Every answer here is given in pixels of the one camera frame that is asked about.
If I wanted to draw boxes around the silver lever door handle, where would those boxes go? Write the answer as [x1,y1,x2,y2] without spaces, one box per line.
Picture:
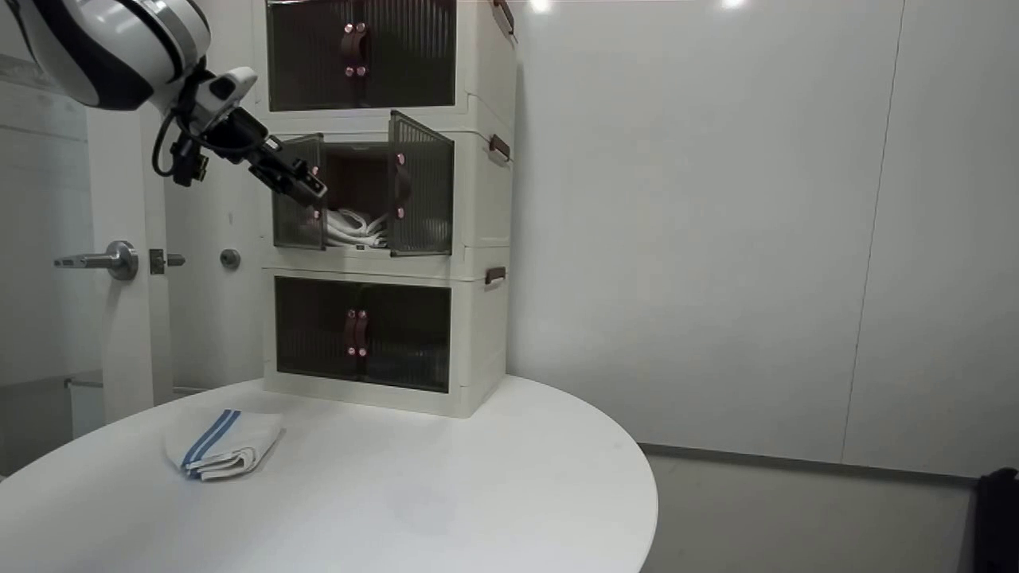
[52,238,142,285]

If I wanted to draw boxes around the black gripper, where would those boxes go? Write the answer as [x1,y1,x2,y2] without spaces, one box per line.
[213,109,333,209]

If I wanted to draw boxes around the white room door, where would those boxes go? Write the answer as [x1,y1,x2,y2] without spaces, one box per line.
[0,59,174,427]

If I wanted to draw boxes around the silver door latch plate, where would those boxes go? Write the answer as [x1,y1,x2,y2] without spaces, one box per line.
[147,244,192,277]

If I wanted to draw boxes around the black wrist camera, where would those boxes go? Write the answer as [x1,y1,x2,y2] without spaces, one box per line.
[167,111,213,192]

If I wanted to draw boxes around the folded white blue-striped cloth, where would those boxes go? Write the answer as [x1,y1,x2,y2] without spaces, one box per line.
[162,404,288,486]

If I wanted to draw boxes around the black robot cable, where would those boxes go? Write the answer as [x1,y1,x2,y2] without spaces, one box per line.
[151,101,186,185]

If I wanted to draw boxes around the crumpled white cloth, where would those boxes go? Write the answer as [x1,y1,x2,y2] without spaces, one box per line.
[322,204,393,254]

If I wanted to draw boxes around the white stacked storage cabinet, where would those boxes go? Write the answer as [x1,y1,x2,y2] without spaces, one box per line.
[259,0,524,420]

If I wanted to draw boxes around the black object at floor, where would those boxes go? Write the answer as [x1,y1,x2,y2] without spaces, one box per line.
[971,466,1019,573]

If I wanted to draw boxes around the dark tinted cabinet door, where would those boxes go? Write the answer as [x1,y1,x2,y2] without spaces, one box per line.
[274,273,361,385]
[271,134,328,254]
[264,0,361,113]
[352,279,452,394]
[386,109,457,262]
[352,0,462,111]

